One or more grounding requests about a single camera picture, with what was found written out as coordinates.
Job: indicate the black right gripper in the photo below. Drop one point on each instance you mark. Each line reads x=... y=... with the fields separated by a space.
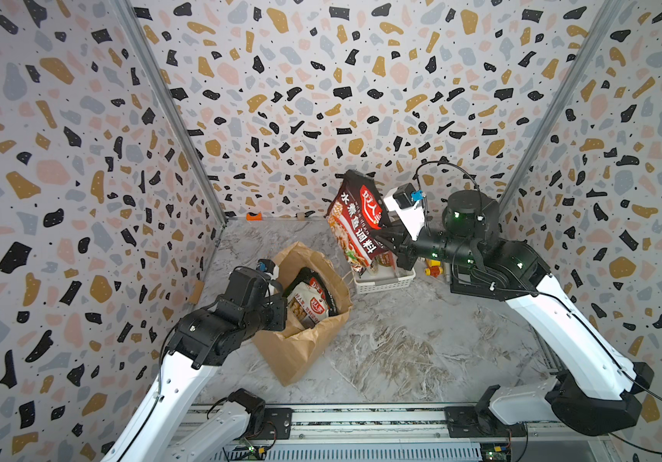
x=396 y=237

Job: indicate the white plastic basket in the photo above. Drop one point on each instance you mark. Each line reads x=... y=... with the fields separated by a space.
x=383 y=279

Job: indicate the brown paper bag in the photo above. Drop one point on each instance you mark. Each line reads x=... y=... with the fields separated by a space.
x=290 y=353

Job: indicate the yellow red toy block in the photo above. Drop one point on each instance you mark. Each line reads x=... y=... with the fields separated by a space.
x=433 y=268

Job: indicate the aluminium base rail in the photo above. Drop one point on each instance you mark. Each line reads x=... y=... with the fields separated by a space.
x=407 y=432

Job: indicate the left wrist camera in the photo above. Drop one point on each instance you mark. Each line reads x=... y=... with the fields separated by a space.
x=270 y=271

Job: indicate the orange small object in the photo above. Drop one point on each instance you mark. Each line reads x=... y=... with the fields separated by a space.
x=253 y=216

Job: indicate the dark green condiment packet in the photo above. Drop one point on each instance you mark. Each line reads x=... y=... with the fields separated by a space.
x=337 y=317

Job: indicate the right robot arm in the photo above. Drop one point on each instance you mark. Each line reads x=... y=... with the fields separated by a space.
x=596 y=393

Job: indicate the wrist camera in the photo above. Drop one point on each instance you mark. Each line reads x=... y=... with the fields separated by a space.
x=270 y=271
x=407 y=203

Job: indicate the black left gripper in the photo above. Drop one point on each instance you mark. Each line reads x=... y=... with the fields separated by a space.
x=280 y=307

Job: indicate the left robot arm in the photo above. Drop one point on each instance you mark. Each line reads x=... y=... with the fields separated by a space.
x=199 y=345

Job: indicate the dark red condiment packet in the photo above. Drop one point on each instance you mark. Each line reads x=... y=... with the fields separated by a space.
x=356 y=212

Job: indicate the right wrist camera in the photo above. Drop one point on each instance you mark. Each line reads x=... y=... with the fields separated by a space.
x=407 y=203

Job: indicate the white red condiment packet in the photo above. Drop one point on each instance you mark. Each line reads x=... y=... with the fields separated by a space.
x=309 y=303

